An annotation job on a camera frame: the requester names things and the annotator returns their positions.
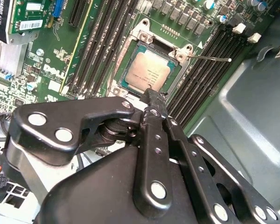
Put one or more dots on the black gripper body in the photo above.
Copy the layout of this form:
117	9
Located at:
95	198

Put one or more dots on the CPU with silver top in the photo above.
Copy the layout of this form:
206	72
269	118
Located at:
147	67

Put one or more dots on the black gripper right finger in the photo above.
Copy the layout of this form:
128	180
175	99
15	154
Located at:
197	161

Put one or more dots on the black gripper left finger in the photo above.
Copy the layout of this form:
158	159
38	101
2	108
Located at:
88	109

